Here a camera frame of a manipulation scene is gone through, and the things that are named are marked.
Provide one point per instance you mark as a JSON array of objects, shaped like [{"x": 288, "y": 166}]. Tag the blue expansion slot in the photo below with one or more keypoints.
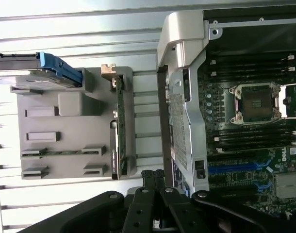
[{"x": 233, "y": 168}]

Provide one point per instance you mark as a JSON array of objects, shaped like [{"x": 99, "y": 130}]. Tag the CPU socket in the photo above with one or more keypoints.
[{"x": 254, "y": 103}]

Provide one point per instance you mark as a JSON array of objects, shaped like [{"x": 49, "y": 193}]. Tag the open Dell PC case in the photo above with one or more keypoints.
[{"x": 194, "y": 109}]

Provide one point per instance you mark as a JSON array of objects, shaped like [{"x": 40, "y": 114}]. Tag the metal socket cover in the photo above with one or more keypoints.
[{"x": 293, "y": 102}]

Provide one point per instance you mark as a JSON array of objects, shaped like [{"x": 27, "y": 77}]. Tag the hard disk in blue caddy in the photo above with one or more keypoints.
[{"x": 17, "y": 61}]

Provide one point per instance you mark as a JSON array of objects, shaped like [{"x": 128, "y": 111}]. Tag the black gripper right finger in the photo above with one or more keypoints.
[{"x": 177, "y": 213}]

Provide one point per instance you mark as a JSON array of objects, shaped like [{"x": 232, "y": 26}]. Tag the green motherboard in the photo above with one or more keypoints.
[{"x": 267, "y": 150}]

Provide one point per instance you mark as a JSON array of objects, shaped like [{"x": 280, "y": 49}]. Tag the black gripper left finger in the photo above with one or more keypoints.
[{"x": 138, "y": 213}]

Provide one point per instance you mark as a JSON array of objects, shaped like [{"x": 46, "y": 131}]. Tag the silver chipset heatsink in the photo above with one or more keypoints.
[{"x": 287, "y": 185}]

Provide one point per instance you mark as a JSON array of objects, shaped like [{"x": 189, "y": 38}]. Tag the grey plastic parts rack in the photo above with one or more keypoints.
[{"x": 77, "y": 136}]

